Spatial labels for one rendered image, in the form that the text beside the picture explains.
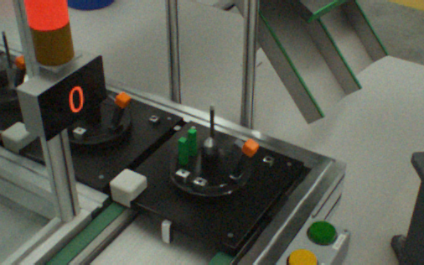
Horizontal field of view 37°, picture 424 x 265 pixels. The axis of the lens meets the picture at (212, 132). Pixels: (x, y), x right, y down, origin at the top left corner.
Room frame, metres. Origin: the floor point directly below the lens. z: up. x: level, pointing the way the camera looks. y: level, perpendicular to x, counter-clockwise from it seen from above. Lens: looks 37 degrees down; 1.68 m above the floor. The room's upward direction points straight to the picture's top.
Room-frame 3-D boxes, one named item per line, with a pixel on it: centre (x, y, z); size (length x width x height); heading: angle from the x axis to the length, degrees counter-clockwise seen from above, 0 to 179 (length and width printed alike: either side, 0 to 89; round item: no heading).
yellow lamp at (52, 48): (0.72, 0.20, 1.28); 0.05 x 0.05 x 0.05
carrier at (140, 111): (0.96, 0.22, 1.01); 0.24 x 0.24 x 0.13; 58
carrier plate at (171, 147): (0.82, 0.00, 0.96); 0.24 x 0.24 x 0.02; 58
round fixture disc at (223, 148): (0.82, 0.00, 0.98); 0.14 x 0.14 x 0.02
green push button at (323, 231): (0.69, -0.17, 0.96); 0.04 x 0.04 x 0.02
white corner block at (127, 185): (0.79, 0.14, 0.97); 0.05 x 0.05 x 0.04; 58
